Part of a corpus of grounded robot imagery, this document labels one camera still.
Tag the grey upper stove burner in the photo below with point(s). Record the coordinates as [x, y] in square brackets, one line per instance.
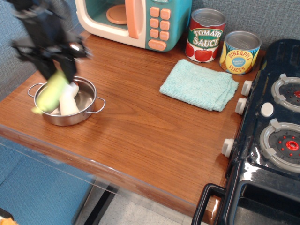
[286, 92]

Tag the orange microwave turntable plate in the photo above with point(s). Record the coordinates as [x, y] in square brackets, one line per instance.
[117, 14]

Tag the white stove knob lower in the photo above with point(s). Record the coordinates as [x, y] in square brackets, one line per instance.
[227, 147]

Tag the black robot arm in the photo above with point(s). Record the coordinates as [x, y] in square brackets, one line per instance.
[33, 7]

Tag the black toy stove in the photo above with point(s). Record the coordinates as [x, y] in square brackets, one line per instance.
[263, 174]

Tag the teal toy microwave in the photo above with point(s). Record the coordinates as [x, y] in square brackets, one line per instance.
[151, 24]

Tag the small steel pot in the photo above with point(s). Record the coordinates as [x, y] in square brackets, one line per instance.
[77, 104]

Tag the tomato sauce can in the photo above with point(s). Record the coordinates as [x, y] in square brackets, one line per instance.
[205, 32]

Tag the white stove knob middle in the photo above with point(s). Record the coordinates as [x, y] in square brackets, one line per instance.
[240, 106]

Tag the grey lower stove burner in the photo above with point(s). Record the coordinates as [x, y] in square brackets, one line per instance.
[280, 144]

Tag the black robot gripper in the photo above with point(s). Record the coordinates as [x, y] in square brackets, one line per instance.
[47, 38]

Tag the plush mushroom toy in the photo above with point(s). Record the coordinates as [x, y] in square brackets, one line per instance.
[66, 105]

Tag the pineapple slices can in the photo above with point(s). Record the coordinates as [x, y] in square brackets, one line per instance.
[239, 53]

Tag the white stove knob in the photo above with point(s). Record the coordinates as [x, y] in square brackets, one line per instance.
[240, 106]
[246, 88]
[227, 147]

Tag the orange plush object corner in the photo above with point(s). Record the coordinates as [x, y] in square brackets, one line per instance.
[8, 221]

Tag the spoon with green handle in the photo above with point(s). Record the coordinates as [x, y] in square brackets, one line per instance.
[54, 88]

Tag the white round stove button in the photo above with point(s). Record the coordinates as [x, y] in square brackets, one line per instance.
[267, 109]

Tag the grey stove burner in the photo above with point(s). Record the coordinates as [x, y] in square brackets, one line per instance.
[286, 92]
[280, 144]

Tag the light blue folded cloth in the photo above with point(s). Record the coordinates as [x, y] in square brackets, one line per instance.
[199, 86]

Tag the white stove knob upper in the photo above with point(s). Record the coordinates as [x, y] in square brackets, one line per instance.
[246, 88]

